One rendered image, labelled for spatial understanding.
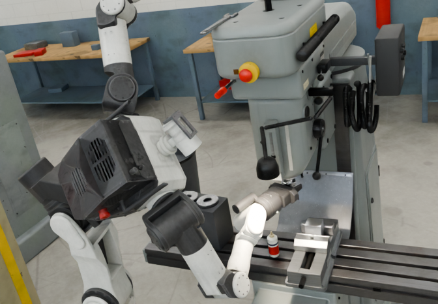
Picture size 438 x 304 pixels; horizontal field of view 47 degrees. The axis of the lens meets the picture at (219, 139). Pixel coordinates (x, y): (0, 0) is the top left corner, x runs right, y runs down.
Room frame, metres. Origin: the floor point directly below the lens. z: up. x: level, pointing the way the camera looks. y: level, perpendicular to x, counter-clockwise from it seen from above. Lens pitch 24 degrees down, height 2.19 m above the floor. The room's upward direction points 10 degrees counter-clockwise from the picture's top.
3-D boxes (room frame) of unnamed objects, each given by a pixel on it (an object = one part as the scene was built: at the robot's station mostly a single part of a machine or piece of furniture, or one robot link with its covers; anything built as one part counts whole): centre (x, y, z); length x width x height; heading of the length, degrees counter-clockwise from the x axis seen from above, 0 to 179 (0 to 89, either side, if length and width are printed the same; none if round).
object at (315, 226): (1.58, -0.30, 1.06); 0.06 x 0.05 x 0.06; 64
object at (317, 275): (1.56, -0.28, 1.00); 0.35 x 0.15 x 0.11; 154
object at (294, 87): (1.66, -0.25, 1.68); 0.34 x 0.24 x 0.10; 152
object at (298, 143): (1.62, -0.23, 1.47); 0.21 x 0.19 x 0.32; 62
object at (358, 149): (2.16, -0.52, 0.78); 0.50 x 0.46 x 1.56; 152
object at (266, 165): (1.41, -0.13, 1.45); 0.07 x 0.07 x 0.06
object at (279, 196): (1.56, -0.16, 1.23); 0.13 x 0.12 x 0.10; 42
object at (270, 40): (1.63, -0.24, 1.81); 0.47 x 0.26 x 0.16; 152
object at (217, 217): (1.82, 0.13, 1.05); 0.22 x 0.12 x 0.20; 55
